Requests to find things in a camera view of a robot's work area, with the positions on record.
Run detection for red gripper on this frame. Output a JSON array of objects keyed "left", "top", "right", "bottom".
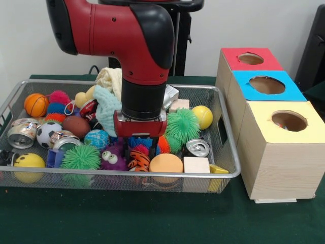
[{"left": 113, "top": 109, "right": 168, "bottom": 163}]

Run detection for orange tiger plush toy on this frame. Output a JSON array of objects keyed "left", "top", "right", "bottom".
[{"left": 127, "top": 149, "right": 151, "bottom": 172}]

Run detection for crushed silver drink can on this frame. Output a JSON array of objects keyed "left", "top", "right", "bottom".
[{"left": 182, "top": 138, "right": 210, "bottom": 157}]

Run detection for silver mesh bin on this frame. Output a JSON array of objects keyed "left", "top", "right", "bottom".
[{"left": 0, "top": 79, "right": 242, "bottom": 194}]

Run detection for purple spiky monster toy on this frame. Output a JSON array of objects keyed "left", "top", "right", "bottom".
[{"left": 101, "top": 144, "right": 129, "bottom": 171}]

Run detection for orange foam disc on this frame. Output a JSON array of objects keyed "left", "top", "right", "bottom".
[{"left": 149, "top": 154, "right": 184, "bottom": 184}]

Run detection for green spiky rubber ball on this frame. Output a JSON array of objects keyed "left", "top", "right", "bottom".
[
  {"left": 165, "top": 108, "right": 202, "bottom": 143},
  {"left": 60, "top": 144, "right": 102, "bottom": 170}
]

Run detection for light blue cloth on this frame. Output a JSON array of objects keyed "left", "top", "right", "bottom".
[{"left": 93, "top": 85, "right": 123, "bottom": 138}]

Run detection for pale wooden cube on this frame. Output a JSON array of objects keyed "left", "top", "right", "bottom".
[{"left": 182, "top": 157, "right": 211, "bottom": 193}]

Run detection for yellow tennis ball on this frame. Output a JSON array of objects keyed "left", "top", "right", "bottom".
[{"left": 191, "top": 105, "right": 213, "bottom": 130}]

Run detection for cream waffle cloth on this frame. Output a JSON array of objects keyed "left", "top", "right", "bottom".
[{"left": 95, "top": 67, "right": 123, "bottom": 99}]

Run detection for yellow smiley ball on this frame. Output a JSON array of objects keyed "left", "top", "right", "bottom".
[{"left": 13, "top": 152, "right": 47, "bottom": 184}]

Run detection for black chair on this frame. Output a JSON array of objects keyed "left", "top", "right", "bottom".
[{"left": 294, "top": 4, "right": 325, "bottom": 89}]

